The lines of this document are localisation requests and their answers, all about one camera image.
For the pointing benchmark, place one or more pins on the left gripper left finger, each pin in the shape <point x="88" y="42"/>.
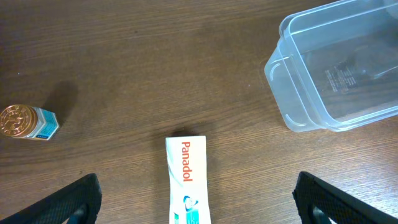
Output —
<point x="79" y="202"/>

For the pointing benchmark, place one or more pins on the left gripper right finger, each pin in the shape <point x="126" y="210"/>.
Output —
<point x="320" y="202"/>

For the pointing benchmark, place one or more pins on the clear plastic container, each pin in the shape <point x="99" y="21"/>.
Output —
<point x="335" y="66"/>

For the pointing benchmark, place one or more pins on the small jar gold lid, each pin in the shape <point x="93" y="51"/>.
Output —
<point x="28" y="122"/>

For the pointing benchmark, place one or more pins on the white Panadol box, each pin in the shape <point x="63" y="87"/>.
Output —
<point x="187" y="163"/>

